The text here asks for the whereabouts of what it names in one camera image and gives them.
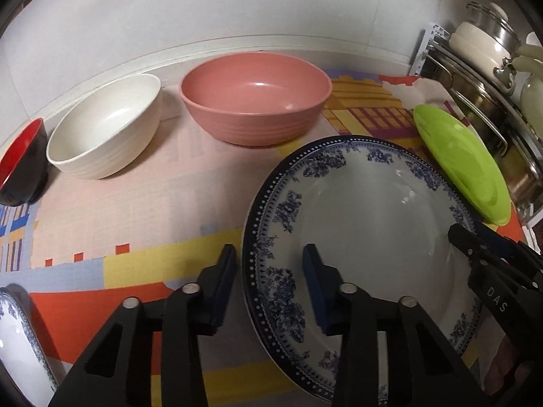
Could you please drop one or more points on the green plate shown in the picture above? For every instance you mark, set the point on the green plate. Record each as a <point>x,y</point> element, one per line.
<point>462,161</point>

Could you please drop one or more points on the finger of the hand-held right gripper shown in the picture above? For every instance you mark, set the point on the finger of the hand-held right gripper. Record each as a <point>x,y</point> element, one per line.
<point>492,237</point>
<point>488,292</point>

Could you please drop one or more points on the white bowl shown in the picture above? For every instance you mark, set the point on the white bowl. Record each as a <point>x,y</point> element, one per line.
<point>102,135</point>

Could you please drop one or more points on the cream pot with glass lid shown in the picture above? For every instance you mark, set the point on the cream pot with glass lid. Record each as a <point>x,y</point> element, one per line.
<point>479,38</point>

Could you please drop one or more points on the small blue floral plate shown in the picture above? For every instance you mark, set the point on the small blue floral plate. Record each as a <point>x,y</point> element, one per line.
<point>17,347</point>

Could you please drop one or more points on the colourful patterned table mat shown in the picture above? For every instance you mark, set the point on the colourful patterned table mat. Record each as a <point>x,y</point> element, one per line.
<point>148,220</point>

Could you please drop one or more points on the cream kettle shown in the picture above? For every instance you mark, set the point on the cream kettle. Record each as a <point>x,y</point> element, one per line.
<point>532,97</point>

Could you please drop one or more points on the person's right hand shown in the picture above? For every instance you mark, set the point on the person's right hand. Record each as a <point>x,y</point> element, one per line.
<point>502,364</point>

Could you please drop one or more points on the pink bowl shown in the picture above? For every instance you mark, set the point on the pink bowl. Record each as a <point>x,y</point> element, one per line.
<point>254,93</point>

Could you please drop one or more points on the large stainless steel pot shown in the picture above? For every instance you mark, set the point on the large stainless steel pot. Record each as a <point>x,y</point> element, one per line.
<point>475,101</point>

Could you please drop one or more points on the red and black bowl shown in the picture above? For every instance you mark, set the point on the red and black bowl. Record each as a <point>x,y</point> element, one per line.
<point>21,152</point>

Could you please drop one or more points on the white perforated plastic panel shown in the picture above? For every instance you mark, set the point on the white perforated plastic panel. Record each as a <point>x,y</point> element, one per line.
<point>426,46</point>

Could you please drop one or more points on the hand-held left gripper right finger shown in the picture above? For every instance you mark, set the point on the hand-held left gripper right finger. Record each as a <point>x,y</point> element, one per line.
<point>312,280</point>

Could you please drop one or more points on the large blue floral plate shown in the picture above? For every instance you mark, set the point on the large blue floral plate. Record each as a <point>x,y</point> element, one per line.
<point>373,220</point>

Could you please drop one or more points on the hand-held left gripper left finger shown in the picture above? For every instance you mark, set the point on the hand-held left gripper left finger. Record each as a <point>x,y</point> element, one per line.
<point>227,280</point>

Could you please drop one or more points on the metal pot rack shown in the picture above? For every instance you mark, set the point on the metal pot rack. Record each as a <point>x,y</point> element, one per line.
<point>441,48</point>

